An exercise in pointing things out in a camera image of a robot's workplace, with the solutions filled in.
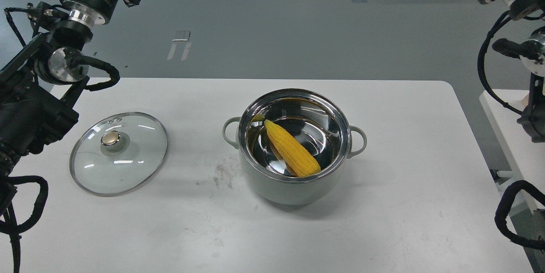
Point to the glass pot lid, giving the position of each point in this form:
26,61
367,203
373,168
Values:
119,154

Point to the yellow corn cob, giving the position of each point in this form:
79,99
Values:
283,153

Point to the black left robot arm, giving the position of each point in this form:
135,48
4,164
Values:
38,90

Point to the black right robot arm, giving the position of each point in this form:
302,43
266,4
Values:
530,52

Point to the grey steel pot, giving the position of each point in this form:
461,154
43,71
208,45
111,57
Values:
315,122

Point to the white side table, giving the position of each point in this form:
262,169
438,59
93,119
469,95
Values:
525,158

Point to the white table leg bracket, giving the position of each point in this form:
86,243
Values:
502,180

